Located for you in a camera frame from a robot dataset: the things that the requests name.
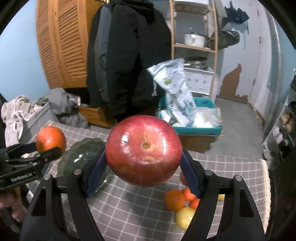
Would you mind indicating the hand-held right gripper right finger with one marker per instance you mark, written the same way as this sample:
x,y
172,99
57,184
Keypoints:
x,y
190,178

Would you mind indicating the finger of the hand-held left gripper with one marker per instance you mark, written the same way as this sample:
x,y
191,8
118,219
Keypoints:
x,y
29,147
49,154

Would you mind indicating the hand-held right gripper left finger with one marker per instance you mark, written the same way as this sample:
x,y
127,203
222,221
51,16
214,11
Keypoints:
x,y
96,176

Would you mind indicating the orange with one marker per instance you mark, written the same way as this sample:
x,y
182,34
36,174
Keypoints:
x,y
174,200
50,138

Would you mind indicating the dark green glass bowl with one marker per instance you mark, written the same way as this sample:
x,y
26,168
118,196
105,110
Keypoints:
x,y
78,155

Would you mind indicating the person's left hand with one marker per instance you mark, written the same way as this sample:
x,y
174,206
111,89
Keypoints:
x,y
13,204

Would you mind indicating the small tangerine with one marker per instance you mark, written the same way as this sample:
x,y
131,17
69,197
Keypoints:
x,y
194,204
188,194

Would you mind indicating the grey fabric bag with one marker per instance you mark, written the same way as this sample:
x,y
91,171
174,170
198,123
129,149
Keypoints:
x,y
39,120

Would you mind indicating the beige hoodie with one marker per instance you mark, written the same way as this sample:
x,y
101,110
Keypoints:
x,y
13,115

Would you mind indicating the cardboard box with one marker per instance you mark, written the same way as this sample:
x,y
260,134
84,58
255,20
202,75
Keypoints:
x,y
196,142

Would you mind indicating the teal box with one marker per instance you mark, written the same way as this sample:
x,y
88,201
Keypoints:
x,y
198,131

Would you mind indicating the grey clothing pile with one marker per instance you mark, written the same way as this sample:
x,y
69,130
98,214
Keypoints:
x,y
67,109

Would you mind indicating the grey checked tablecloth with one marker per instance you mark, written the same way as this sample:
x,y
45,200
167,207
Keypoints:
x,y
138,208

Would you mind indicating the small pink packet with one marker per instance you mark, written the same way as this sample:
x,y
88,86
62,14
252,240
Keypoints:
x,y
75,101

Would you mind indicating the wooden drawer box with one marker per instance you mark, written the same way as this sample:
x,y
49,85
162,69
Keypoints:
x,y
97,115

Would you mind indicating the clear plastic bag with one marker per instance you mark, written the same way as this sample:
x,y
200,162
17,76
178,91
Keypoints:
x,y
205,118

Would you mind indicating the white printed plastic bag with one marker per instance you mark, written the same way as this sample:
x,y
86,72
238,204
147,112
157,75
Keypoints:
x,y
173,88

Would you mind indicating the white patterned storage box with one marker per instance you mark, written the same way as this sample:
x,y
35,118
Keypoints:
x,y
200,81

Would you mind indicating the wooden louvred wardrobe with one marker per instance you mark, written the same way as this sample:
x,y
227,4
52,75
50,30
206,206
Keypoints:
x,y
62,46

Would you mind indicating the metal steamer pot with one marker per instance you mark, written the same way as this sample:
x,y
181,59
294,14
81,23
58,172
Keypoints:
x,y
195,62

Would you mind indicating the black jacket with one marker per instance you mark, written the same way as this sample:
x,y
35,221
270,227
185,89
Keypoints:
x,y
124,58

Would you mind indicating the wooden shelf rack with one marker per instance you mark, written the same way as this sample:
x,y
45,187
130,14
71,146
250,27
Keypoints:
x,y
214,58

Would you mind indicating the white door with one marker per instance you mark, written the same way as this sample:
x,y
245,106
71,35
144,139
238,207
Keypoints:
x,y
266,69

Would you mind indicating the olive bag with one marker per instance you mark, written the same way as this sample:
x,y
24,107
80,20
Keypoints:
x,y
224,39

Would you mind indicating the dark blue cloth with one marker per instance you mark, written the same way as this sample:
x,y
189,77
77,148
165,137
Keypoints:
x,y
237,15

